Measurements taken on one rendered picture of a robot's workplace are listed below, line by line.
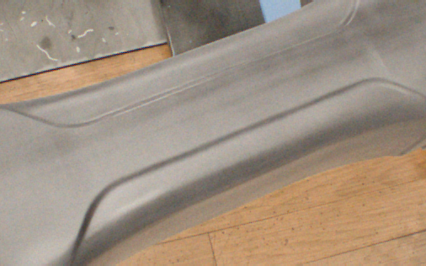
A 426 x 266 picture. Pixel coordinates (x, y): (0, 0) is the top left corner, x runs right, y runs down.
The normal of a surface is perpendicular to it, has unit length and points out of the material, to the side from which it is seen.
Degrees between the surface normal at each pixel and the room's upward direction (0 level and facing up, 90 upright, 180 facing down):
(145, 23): 0
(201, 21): 0
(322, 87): 14
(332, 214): 0
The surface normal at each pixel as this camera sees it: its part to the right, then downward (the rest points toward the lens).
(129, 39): 0.05, -0.28
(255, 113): 0.26, -0.37
